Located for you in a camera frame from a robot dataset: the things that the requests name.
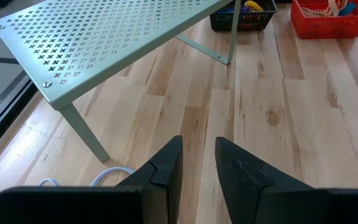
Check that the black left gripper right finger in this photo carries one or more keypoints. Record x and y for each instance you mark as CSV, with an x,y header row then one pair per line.
x,y
241,180

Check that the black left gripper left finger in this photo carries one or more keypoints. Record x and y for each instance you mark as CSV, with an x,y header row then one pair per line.
x,y
166,174

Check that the black plastic basket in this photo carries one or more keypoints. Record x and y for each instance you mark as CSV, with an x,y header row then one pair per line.
x,y
253,21

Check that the red-orange plastic basket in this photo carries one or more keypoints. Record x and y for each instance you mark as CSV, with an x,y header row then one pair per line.
x,y
331,26

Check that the green perforated metal shelf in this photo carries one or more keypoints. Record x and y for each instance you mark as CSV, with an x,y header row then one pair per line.
x,y
104,40

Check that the black table frame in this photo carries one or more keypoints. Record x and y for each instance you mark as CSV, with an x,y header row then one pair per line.
x,y
5,102

